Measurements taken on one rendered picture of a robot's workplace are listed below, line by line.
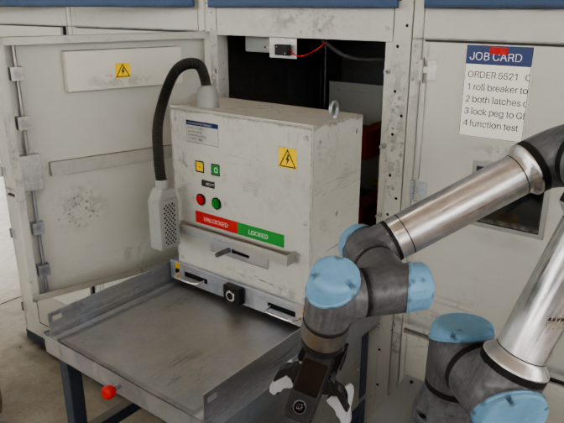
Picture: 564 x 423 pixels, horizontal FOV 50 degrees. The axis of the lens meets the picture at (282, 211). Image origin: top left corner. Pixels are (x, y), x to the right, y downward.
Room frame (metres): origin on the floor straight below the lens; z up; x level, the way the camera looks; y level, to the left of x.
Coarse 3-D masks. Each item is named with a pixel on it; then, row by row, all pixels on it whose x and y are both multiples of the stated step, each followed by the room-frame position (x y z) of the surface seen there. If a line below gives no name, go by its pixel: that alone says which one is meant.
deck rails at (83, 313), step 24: (168, 264) 1.69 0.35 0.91; (120, 288) 1.55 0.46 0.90; (144, 288) 1.62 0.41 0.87; (168, 288) 1.65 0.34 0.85; (72, 312) 1.42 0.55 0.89; (96, 312) 1.48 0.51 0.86; (288, 336) 1.26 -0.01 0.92; (264, 360) 1.19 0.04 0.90; (288, 360) 1.26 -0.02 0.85; (240, 384) 1.12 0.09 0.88; (216, 408) 1.06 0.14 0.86
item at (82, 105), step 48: (0, 48) 1.58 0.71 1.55; (48, 48) 1.68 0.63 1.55; (96, 48) 1.76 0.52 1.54; (144, 48) 1.81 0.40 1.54; (192, 48) 1.94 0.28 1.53; (0, 96) 1.59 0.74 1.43; (48, 96) 1.67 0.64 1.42; (96, 96) 1.75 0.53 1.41; (144, 96) 1.84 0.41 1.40; (192, 96) 1.93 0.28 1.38; (48, 144) 1.66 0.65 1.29; (96, 144) 1.74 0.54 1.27; (144, 144) 1.83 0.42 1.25; (48, 192) 1.65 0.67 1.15; (96, 192) 1.73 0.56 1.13; (144, 192) 1.82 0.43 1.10; (48, 240) 1.64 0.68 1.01; (96, 240) 1.72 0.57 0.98; (144, 240) 1.81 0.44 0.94; (48, 288) 1.61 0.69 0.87
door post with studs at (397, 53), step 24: (408, 0) 1.53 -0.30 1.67; (408, 24) 1.53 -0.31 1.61; (408, 48) 1.53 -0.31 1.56; (384, 72) 1.55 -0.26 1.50; (384, 96) 1.57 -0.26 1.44; (384, 120) 1.57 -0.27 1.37; (384, 144) 1.56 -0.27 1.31; (384, 168) 1.56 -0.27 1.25; (384, 192) 1.56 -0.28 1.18; (384, 216) 1.55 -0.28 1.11; (384, 336) 1.54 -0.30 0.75; (384, 360) 1.54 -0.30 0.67; (384, 384) 1.53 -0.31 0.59
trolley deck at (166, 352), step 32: (192, 288) 1.66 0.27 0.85; (128, 320) 1.46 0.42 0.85; (160, 320) 1.46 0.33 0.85; (192, 320) 1.46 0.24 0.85; (224, 320) 1.46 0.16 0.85; (256, 320) 1.46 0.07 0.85; (352, 320) 1.46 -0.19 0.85; (64, 352) 1.34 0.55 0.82; (96, 352) 1.30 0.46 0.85; (128, 352) 1.30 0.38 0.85; (160, 352) 1.30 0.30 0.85; (192, 352) 1.30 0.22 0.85; (224, 352) 1.30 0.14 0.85; (256, 352) 1.30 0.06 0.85; (128, 384) 1.18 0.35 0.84; (160, 384) 1.16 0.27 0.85; (192, 384) 1.16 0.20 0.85; (160, 416) 1.12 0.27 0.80; (192, 416) 1.05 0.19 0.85; (224, 416) 1.05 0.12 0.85; (256, 416) 1.11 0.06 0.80
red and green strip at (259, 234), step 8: (200, 216) 1.62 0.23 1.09; (208, 216) 1.60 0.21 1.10; (216, 216) 1.58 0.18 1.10; (208, 224) 1.60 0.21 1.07; (216, 224) 1.58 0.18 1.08; (224, 224) 1.56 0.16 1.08; (232, 224) 1.54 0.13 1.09; (240, 224) 1.53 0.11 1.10; (240, 232) 1.53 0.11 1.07; (248, 232) 1.51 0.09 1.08; (256, 232) 1.49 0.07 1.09; (264, 232) 1.48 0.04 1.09; (272, 232) 1.46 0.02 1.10; (264, 240) 1.48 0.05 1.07; (272, 240) 1.46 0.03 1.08; (280, 240) 1.44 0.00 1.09
